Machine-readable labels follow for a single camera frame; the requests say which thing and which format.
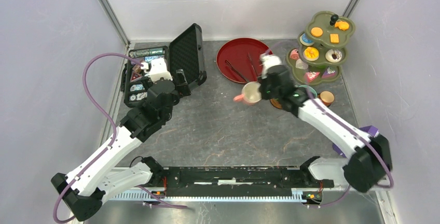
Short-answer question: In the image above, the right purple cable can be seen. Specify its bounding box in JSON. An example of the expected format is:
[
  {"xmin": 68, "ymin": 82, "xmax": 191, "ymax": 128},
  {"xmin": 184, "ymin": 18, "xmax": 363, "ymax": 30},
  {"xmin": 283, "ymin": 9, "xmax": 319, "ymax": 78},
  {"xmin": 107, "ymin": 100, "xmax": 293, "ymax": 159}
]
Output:
[{"xmin": 265, "ymin": 40, "xmax": 395, "ymax": 208}]

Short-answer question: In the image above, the orange bear cookie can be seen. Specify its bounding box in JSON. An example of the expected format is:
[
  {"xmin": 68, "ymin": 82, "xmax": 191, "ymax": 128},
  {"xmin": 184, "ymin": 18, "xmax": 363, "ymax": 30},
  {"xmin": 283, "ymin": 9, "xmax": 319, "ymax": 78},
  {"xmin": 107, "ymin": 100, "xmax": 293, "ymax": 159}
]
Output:
[{"xmin": 334, "ymin": 21, "xmax": 350, "ymax": 31}]

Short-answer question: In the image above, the small orange cup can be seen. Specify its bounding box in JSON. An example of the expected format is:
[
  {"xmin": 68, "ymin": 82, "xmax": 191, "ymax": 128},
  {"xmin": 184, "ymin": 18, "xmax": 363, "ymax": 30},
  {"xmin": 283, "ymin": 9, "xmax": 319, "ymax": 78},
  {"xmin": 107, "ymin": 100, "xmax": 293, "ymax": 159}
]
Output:
[{"xmin": 318, "ymin": 91, "xmax": 335, "ymax": 107}]

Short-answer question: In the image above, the white chocolate donut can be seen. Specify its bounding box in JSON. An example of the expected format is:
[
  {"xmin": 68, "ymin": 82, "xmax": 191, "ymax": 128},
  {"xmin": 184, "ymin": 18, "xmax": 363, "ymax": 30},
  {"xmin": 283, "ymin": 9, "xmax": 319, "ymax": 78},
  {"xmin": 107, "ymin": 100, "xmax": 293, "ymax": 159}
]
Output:
[{"xmin": 325, "ymin": 49, "xmax": 343, "ymax": 63}]

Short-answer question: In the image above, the round orange cookie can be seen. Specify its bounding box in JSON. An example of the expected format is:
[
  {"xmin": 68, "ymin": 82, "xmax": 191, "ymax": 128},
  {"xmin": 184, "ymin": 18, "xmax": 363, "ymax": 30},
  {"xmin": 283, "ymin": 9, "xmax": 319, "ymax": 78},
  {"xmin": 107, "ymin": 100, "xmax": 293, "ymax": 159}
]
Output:
[{"xmin": 310, "ymin": 27, "xmax": 323, "ymax": 37}]

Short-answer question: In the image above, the brown saucer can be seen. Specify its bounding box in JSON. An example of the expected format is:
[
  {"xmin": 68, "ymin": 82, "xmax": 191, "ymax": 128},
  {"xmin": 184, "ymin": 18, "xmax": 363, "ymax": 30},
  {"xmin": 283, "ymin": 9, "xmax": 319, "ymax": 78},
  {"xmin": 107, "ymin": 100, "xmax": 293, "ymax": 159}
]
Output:
[{"xmin": 270, "ymin": 99, "xmax": 283, "ymax": 109}]

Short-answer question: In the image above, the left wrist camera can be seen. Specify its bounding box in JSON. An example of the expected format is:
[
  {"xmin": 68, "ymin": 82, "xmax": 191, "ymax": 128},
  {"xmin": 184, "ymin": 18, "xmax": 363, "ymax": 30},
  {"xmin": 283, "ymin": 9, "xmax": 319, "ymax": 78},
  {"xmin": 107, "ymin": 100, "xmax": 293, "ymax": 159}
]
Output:
[{"xmin": 149, "ymin": 58, "xmax": 173, "ymax": 83}]

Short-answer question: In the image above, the purple triangle cake slice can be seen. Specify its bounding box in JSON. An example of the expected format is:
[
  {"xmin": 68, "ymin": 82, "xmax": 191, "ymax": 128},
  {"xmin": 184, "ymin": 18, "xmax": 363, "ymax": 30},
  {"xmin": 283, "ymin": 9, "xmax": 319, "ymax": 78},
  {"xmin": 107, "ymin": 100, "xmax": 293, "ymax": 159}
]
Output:
[{"xmin": 321, "ymin": 67, "xmax": 338, "ymax": 79}]

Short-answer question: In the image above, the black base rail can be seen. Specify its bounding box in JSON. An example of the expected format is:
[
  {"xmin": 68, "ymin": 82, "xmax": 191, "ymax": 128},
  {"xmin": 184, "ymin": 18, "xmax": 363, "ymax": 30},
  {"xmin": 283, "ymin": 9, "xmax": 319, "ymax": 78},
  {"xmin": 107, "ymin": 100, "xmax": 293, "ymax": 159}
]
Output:
[{"xmin": 130, "ymin": 156, "xmax": 335, "ymax": 199}]

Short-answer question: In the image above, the blue frosted donut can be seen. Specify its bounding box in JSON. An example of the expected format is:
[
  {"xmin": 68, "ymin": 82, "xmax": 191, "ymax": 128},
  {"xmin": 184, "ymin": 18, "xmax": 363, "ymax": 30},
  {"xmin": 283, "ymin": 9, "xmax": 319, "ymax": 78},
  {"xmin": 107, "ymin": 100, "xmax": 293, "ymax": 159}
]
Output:
[{"xmin": 299, "ymin": 33, "xmax": 314, "ymax": 46}]

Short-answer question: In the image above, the white roll cake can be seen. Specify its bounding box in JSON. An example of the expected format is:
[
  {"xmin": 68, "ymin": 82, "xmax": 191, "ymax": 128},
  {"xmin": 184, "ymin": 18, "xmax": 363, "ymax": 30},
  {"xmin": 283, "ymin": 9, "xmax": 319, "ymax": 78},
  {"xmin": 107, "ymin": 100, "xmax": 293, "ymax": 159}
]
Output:
[{"xmin": 295, "ymin": 59, "xmax": 309, "ymax": 70}]

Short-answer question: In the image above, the mint green cup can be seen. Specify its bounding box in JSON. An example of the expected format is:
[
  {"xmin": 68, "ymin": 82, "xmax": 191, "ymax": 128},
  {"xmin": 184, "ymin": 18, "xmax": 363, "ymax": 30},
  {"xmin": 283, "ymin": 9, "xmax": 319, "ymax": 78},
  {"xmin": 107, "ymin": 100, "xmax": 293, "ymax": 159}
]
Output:
[{"xmin": 299, "ymin": 85, "xmax": 318, "ymax": 99}]

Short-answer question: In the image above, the black open case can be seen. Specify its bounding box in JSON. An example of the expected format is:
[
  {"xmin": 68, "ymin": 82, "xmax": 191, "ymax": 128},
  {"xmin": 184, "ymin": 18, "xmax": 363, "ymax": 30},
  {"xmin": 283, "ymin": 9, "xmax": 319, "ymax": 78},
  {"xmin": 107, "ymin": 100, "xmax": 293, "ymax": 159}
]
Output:
[{"xmin": 121, "ymin": 23, "xmax": 207, "ymax": 108}]

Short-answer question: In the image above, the yellow frosted donut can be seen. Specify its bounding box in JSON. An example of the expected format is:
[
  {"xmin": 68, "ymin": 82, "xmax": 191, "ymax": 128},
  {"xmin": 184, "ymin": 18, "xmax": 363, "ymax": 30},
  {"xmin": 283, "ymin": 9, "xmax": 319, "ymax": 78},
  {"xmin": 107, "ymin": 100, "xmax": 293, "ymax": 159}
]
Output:
[{"xmin": 303, "ymin": 46, "xmax": 320, "ymax": 61}]

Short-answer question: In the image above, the red round tray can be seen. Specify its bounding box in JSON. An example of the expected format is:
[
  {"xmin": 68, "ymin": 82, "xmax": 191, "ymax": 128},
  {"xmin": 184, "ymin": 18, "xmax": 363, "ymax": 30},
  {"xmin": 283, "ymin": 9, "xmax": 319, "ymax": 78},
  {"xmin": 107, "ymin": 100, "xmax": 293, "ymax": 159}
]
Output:
[{"xmin": 216, "ymin": 38, "xmax": 272, "ymax": 74}]

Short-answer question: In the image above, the purple plastic holder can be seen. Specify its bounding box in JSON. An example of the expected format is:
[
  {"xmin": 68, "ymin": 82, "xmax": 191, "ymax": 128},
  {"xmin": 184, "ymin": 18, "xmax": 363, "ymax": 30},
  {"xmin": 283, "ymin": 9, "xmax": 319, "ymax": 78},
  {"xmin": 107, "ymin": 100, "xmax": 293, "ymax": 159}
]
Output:
[{"xmin": 332, "ymin": 125, "xmax": 379, "ymax": 158}]

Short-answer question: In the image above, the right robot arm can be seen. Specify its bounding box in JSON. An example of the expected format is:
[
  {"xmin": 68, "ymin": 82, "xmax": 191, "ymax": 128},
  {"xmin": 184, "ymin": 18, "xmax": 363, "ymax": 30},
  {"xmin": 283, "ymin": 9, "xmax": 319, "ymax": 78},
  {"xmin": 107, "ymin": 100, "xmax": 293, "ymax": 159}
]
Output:
[{"xmin": 258, "ymin": 64, "xmax": 394, "ymax": 193}]

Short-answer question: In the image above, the purple cable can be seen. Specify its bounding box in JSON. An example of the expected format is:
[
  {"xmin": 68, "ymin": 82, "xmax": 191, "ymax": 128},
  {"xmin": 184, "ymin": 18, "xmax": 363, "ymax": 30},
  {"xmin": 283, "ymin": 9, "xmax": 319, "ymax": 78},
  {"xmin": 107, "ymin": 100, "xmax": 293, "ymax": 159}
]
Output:
[
  {"xmin": 52, "ymin": 52, "xmax": 188, "ymax": 224},
  {"xmin": 265, "ymin": 40, "xmax": 395, "ymax": 208}
]

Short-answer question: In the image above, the green three-tier stand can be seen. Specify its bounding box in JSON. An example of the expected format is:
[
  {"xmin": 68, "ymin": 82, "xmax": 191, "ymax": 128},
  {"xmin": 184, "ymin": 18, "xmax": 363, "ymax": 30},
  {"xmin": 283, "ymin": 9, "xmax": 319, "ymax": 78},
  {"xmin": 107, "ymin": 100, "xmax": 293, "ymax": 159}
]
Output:
[{"xmin": 286, "ymin": 11, "xmax": 356, "ymax": 86}]

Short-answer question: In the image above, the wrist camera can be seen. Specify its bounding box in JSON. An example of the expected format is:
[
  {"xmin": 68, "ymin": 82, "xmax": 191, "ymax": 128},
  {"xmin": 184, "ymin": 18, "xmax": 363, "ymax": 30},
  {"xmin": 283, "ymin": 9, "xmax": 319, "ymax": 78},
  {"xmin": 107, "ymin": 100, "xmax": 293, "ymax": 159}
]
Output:
[
  {"xmin": 259, "ymin": 53, "xmax": 279, "ymax": 79},
  {"xmin": 149, "ymin": 58, "xmax": 173, "ymax": 83}
]

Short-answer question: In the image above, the orange square cracker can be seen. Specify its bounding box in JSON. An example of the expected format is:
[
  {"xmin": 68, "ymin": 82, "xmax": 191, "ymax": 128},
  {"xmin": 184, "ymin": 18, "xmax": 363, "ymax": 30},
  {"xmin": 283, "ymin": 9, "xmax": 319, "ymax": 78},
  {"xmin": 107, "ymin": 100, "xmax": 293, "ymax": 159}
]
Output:
[{"xmin": 329, "ymin": 33, "xmax": 340, "ymax": 44}]

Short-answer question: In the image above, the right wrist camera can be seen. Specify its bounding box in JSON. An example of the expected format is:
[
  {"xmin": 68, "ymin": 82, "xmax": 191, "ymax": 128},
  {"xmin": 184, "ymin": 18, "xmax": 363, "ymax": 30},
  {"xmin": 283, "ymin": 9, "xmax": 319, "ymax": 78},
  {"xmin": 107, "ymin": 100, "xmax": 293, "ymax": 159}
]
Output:
[{"xmin": 259, "ymin": 53, "xmax": 279, "ymax": 79}]

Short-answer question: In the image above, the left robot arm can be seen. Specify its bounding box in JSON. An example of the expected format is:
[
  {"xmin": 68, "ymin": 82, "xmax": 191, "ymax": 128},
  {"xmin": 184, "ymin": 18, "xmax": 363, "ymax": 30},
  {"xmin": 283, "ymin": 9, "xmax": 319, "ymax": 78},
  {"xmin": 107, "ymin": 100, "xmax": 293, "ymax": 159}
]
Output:
[{"xmin": 51, "ymin": 69, "xmax": 180, "ymax": 221}]

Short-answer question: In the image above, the pink mug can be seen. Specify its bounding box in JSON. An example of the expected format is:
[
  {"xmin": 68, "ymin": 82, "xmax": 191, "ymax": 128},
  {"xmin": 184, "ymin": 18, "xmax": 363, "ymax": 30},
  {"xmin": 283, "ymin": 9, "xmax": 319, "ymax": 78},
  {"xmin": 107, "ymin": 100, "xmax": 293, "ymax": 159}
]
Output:
[{"xmin": 233, "ymin": 81, "xmax": 262, "ymax": 105}]

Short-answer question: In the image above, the pink roll cake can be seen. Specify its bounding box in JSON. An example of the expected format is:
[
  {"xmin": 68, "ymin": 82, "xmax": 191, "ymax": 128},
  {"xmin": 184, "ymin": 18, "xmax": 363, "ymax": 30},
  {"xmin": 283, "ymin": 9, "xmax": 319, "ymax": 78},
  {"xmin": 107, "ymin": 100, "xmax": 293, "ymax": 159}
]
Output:
[{"xmin": 289, "ymin": 48, "xmax": 299, "ymax": 60}]

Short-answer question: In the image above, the pink strawberry cake slice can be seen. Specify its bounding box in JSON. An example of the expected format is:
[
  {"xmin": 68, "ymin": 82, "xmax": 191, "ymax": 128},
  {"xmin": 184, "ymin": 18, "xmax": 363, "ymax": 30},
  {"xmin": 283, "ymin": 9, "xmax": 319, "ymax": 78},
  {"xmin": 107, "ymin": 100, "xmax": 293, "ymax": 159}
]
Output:
[{"xmin": 304, "ymin": 72, "xmax": 321, "ymax": 83}]

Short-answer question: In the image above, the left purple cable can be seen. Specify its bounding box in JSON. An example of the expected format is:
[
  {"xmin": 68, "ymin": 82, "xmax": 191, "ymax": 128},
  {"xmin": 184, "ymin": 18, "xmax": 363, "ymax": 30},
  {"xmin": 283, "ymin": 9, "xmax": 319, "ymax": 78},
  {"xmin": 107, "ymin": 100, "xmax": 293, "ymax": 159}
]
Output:
[{"xmin": 52, "ymin": 52, "xmax": 188, "ymax": 224}]

